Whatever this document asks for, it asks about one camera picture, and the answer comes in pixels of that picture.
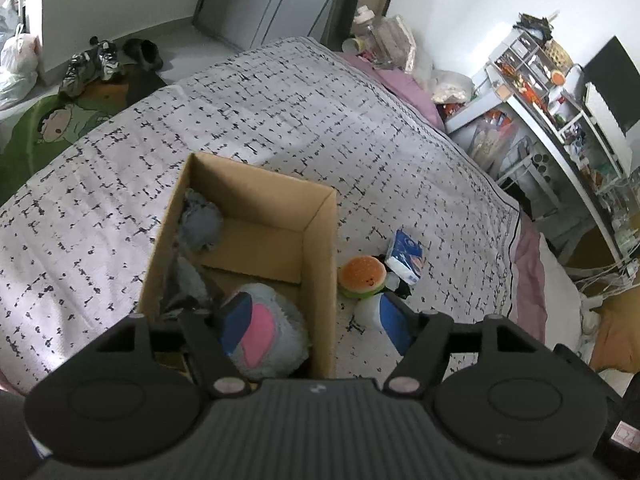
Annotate brown cardboard box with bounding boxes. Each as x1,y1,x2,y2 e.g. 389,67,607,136
138,153,338,378

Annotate grey plush toy pink ears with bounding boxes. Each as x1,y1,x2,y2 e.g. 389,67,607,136
223,283,311,382

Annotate clear plastic bottle white cap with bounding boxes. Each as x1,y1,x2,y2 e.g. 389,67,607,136
352,6,388,65

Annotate white plastic bag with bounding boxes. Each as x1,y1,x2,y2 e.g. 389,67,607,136
1,26,39,110

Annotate grey wardrobe doors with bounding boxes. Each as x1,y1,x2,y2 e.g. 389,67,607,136
193,0,358,51

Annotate blue tissue pack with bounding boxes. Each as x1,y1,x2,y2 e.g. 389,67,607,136
385,229,424,286

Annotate white plastic wrapped item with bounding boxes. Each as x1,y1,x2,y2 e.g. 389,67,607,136
354,294,384,332

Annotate black computer monitor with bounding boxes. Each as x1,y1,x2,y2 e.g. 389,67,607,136
585,36,640,134

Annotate pair of grey sneakers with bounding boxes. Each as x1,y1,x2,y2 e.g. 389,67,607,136
58,36,122,100

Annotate burger shaped plush toy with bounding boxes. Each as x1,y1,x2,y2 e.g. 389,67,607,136
337,256,387,299

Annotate white cluttered shelf desk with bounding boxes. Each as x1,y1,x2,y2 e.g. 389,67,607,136
445,26,639,268

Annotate white black patterned bedspread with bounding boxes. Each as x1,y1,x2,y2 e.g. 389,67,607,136
1,38,520,392

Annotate grey plush toy in box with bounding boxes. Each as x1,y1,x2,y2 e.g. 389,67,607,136
177,188,224,252

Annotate green cartoon floor mat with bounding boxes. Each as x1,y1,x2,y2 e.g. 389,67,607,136
1,65,165,202

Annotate black slippers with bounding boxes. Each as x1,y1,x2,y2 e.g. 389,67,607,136
122,38,164,72

